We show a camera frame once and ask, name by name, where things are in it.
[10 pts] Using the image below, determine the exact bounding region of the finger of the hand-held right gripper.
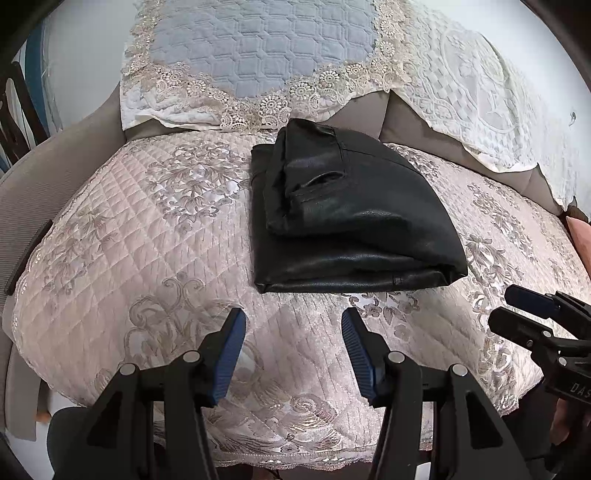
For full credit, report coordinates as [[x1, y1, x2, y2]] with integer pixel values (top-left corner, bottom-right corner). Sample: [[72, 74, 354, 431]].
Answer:
[[488, 307, 556, 350], [505, 285, 591, 320]]

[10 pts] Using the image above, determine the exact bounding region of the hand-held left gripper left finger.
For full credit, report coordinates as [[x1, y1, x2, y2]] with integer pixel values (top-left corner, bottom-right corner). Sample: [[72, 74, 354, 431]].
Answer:
[[51, 307, 247, 480]]

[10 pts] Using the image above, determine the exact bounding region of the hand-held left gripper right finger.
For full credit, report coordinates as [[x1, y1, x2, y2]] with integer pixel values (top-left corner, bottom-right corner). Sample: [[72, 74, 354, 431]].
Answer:
[[341, 307, 539, 480]]

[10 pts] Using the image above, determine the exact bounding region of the black leather jacket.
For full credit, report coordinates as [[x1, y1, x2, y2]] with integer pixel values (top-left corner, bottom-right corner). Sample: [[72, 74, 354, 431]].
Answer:
[[250, 118, 469, 295]]

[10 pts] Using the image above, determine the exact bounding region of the person's right hand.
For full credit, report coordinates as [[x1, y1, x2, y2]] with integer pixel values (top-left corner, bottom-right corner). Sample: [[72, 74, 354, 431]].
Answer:
[[551, 398, 577, 457]]

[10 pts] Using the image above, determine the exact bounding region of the pink cushion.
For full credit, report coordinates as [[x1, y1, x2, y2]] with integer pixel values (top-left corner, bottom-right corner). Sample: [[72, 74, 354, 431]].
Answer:
[[566, 215, 591, 261]]

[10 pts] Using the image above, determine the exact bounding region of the person's right trouser leg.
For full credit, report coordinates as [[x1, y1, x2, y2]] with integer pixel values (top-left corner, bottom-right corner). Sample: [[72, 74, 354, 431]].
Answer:
[[501, 406, 591, 480]]

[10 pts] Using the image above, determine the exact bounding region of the person's trouser leg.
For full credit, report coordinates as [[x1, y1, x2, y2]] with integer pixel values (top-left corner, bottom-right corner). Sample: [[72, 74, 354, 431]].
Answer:
[[46, 406, 100, 480], [501, 406, 591, 480]]

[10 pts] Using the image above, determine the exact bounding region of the pink quilted sofa mat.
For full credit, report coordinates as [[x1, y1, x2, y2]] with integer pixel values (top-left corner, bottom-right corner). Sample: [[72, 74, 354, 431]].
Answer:
[[9, 129, 583, 469]]

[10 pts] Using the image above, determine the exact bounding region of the person's left trouser leg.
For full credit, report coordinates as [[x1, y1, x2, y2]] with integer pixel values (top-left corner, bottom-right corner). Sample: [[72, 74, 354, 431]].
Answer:
[[46, 406, 100, 480]]

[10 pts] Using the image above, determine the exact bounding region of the white quilted lace cover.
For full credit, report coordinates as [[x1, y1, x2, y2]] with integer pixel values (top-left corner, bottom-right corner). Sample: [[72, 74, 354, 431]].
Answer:
[[388, 0, 591, 208]]

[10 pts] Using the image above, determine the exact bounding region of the grey fabric sofa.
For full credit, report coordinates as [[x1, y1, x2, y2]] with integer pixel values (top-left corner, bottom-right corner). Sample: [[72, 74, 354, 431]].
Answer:
[[0, 88, 570, 439]]

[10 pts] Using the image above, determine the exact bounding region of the blue quilted lace-trimmed cover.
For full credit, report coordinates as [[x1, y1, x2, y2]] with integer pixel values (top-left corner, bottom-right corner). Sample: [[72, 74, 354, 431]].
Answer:
[[119, 0, 416, 134]]

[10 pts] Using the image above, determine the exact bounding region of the dark wooden chair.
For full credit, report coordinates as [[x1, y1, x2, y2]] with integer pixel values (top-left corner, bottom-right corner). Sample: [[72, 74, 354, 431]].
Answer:
[[0, 62, 49, 162]]

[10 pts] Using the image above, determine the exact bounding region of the blue trimmed white board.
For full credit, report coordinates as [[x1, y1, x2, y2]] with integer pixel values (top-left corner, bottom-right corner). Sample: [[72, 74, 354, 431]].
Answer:
[[23, 34, 63, 139]]

